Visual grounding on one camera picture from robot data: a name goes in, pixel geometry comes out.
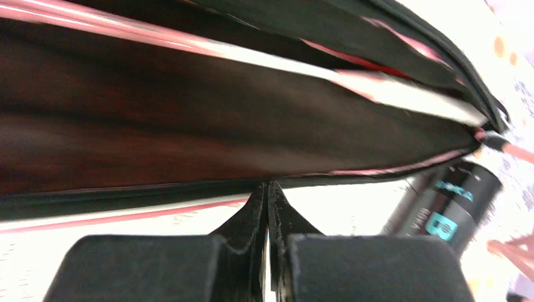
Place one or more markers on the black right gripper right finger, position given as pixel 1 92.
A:
pixel 307 265

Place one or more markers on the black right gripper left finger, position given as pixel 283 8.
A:
pixel 224 265

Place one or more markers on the black shuttlecock tube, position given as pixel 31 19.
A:
pixel 448 205

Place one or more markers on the pink sport racket bag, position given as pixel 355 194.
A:
pixel 111 104

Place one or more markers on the pink perforated music stand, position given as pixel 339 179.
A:
pixel 511 250

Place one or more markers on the floral patterned table mat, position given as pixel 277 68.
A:
pixel 32 250

